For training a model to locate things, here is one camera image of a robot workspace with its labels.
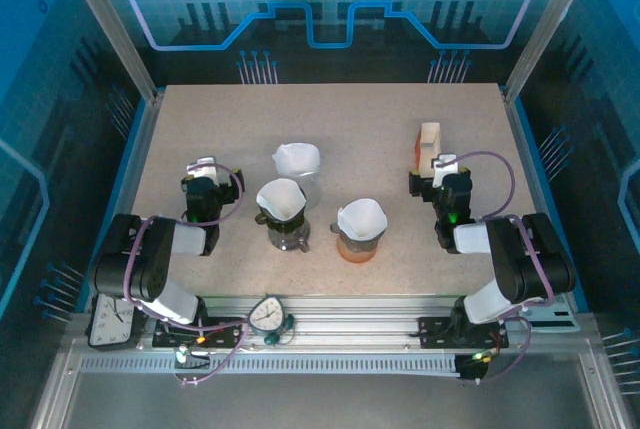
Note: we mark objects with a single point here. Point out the orange coffee filter pack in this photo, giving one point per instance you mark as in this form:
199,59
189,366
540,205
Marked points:
425,146

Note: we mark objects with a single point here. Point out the white paper coffee filter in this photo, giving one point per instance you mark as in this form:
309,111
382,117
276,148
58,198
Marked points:
280,199
362,219
297,159

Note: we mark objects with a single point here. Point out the dark green coffee dripper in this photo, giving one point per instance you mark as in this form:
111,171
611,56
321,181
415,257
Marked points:
280,225

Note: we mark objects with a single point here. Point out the clear glass coffee server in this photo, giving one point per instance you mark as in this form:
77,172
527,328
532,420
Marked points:
305,196

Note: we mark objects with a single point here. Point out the smoky grey glass pitcher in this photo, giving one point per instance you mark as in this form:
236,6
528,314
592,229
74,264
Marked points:
289,241

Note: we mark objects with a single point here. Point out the smoky grey coffee dripper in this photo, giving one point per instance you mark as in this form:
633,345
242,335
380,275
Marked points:
360,245

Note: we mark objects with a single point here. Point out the orange glass coffee server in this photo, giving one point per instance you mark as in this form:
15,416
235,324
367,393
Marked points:
359,258

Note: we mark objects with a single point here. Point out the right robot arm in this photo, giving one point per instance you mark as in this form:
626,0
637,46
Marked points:
530,259

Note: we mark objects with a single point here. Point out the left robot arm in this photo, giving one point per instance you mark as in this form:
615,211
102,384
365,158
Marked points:
150,259

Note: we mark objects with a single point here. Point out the triangular white-faced clock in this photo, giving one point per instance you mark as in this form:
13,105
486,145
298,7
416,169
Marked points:
265,316

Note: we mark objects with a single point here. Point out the square black-framed clock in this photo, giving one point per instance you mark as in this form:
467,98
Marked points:
110,321

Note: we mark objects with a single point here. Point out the small LED controller board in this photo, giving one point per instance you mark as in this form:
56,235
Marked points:
472,366
187,356

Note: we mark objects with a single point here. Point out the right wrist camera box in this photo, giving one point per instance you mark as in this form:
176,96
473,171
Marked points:
445,169

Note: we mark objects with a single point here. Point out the aluminium mounting rail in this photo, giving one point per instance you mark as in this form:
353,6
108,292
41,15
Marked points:
350,319

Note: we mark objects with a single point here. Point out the aluminium frame post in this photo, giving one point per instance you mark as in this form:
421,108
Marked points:
110,29
550,29

